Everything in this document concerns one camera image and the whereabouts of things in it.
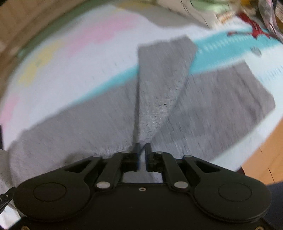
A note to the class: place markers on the cream patterned pillow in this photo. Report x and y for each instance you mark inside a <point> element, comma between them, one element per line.
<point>209,13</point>

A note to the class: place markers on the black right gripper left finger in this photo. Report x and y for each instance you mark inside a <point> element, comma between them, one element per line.
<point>117,165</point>

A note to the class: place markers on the floral bed blanket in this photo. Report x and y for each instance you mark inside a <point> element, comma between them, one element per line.
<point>98,49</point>

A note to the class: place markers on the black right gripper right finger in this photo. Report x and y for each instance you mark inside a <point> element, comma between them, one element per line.
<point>165,164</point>

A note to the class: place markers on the grey pants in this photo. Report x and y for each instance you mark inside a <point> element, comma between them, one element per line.
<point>203,115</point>

